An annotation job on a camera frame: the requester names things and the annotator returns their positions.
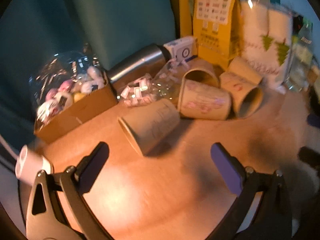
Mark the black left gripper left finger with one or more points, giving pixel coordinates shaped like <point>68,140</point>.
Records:
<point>46,218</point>

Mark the small white blue box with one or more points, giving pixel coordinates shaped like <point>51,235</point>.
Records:
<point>183,48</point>

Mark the stainless steel thermos bottle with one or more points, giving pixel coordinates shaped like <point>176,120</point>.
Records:
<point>149,59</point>

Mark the rear dark-mouthed paper cup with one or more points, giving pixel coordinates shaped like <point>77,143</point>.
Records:
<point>203,72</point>

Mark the small white pink cylinder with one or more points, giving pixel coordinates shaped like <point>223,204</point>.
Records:
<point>29,164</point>

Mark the far right paper cup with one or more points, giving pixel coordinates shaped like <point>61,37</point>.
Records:
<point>240,67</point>

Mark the paper cup with pink print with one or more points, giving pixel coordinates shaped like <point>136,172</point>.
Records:
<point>199,101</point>

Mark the clear plastic bag of candies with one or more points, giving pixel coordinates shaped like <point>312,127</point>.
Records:
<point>147,89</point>

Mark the teal curtain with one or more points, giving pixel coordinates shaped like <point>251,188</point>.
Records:
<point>32,31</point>

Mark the near brown paper cup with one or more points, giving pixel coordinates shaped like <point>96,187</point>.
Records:
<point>146,126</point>

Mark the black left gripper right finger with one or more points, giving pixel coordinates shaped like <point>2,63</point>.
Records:
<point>262,208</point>

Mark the clear glass bottle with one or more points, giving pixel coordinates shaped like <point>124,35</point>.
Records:
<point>301,58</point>

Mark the paper cup open end right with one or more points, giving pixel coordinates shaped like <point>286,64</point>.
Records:
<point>246,96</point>

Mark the white bag with green trees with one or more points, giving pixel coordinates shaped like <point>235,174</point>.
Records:
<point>267,35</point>

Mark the cardboard box of toys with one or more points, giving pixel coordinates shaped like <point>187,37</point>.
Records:
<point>68,91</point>

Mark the yellow printed paper bag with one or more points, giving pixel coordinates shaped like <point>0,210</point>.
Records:
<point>216,28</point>

